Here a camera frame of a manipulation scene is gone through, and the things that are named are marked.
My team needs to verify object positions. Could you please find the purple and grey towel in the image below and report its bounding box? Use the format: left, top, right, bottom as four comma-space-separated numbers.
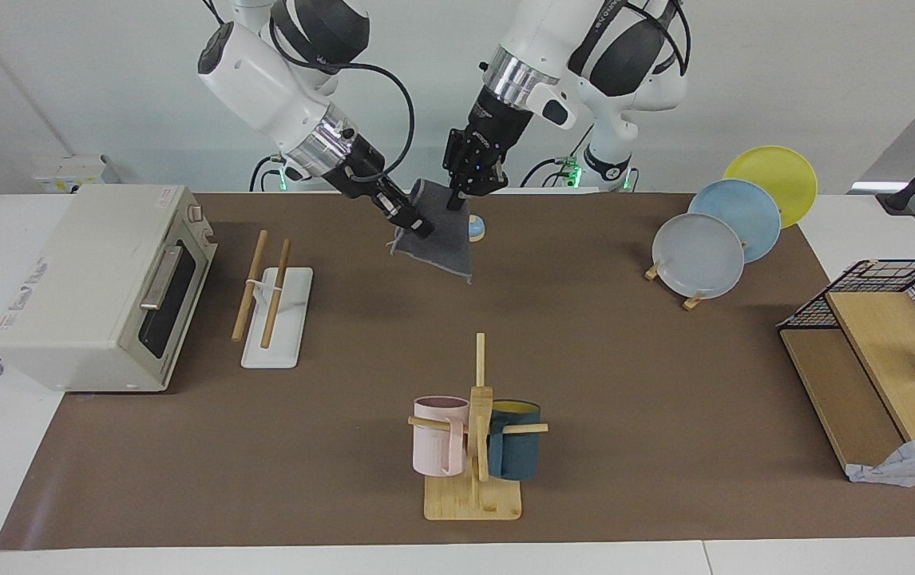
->
390, 178, 474, 284

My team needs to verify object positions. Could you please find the wooden plate rack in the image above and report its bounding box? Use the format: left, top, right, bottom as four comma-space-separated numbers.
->
644, 260, 706, 311

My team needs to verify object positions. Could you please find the brown table mat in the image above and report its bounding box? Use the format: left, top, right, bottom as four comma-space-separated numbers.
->
0, 192, 915, 550

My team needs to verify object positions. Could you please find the white rectangular tray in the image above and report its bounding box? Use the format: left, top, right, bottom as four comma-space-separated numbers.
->
232, 230, 314, 370

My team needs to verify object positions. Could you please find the wooden mug tree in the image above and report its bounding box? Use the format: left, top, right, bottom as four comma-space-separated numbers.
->
407, 333, 549, 521

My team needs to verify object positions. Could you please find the pink mug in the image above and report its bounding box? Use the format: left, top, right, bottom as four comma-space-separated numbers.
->
413, 396, 470, 477

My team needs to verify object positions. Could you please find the grey plate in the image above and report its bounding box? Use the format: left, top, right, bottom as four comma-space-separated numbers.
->
652, 213, 746, 300

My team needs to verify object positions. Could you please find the dark teal mug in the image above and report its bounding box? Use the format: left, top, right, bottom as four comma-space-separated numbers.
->
489, 400, 542, 482

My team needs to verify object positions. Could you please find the light blue plate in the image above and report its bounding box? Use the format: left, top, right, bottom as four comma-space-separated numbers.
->
687, 179, 782, 264

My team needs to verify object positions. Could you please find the yellow plate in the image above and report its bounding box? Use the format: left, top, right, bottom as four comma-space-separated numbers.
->
723, 145, 818, 229

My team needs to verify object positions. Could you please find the white power box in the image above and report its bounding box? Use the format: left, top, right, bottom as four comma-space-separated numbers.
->
33, 156, 115, 194

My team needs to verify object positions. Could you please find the cream toaster oven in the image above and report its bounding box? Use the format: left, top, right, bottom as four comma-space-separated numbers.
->
0, 185, 219, 394

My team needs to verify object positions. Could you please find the white marbled panel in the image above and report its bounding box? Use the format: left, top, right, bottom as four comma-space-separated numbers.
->
847, 431, 915, 488

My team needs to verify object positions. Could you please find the black base cable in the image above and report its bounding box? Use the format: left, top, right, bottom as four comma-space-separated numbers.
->
248, 154, 283, 192
520, 122, 596, 191

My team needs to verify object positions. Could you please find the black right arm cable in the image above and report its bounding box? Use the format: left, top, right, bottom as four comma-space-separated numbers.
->
270, 0, 417, 184

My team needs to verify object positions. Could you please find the black wire basket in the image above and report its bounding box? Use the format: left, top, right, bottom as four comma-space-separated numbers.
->
777, 259, 915, 368

